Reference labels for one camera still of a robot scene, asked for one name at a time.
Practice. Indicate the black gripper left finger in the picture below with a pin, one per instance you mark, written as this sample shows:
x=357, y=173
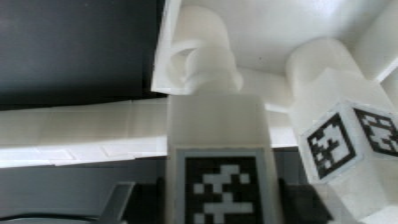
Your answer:
x=146, y=203

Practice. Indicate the white chair seat plate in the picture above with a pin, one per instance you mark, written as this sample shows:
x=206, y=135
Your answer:
x=261, y=28

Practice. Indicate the white tagged chair leg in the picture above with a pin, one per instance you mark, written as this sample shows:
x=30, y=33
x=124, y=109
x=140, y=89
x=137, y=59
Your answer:
x=345, y=123

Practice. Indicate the white U-shaped fence frame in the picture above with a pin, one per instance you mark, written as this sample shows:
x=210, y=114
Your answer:
x=133, y=129

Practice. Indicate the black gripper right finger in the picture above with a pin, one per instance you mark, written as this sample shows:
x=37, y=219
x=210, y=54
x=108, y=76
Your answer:
x=304, y=210

